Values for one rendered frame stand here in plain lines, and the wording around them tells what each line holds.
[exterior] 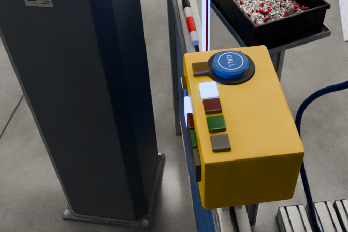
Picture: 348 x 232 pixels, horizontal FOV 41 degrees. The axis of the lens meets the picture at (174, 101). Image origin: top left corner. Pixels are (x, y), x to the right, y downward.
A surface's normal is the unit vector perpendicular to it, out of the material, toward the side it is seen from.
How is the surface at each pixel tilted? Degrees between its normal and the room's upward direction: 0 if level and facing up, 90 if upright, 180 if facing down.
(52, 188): 0
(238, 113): 0
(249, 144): 0
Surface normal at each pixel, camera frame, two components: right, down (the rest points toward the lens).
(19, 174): -0.04, -0.67
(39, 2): -0.15, 0.73
